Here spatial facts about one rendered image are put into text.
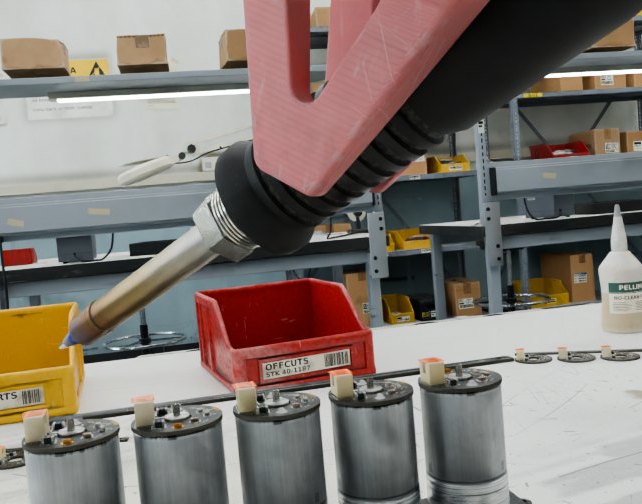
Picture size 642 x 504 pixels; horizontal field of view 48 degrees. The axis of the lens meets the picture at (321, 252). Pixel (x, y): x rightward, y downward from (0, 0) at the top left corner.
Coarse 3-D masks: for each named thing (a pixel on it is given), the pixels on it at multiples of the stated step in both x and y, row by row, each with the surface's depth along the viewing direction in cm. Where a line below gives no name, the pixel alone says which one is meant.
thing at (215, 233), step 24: (216, 192) 15; (192, 216) 15; (216, 216) 14; (192, 240) 15; (216, 240) 14; (240, 240) 14; (144, 264) 16; (168, 264) 16; (192, 264) 15; (120, 288) 16; (144, 288) 16; (168, 288) 16; (96, 312) 17; (120, 312) 17; (72, 336) 17; (96, 336) 17
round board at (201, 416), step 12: (156, 408) 21; (168, 408) 21; (192, 408) 21; (204, 408) 21; (216, 408) 21; (156, 420) 19; (192, 420) 20; (204, 420) 20; (216, 420) 20; (144, 432) 19; (156, 432) 19; (168, 432) 19; (180, 432) 19; (192, 432) 19
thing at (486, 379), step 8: (464, 368) 23; (472, 368) 23; (472, 376) 22; (480, 376) 22; (488, 376) 22; (496, 376) 22; (424, 384) 21; (440, 384) 21; (448, 384) 21; (456, 384) 21; (464, 384) 21; (480, 384) 21; (488, 384) 21; (496, 384) 21; (448, 392) 21; (456, 392) 21; (464, 392) 21
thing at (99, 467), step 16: (64, 432) 19; (80, 432) 19; (96, 448) 19; (112, 448) 19; (32, 464) 19; (48, 464) 18; (64, 464) 18; (80, 464) 18; (96, 464) 19; (112, 464) 19; (32, 480) 19; (48, 480) 18; (64, 480) 18; (80, 480) 18; (96, 480) 19; (112, 480) 19; (32, 496) 19; (48, 496) 18; (64, 496) 18; (80, 496) 18; (96, 496) 19; (112, 496) 19
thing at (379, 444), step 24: (336, 408) 21; (360, 408) 20; (384, 408) 20; (408, 408) 21; (336, 432) 21; (360, 432) 20; (384, 432) 20; (408, 432) 21; (336, 456) 21; (360, 456) 20; (384, 456) 20; (408, 456) 21; (360, 480) 20; (384, 480) 20; (408, 480) 21
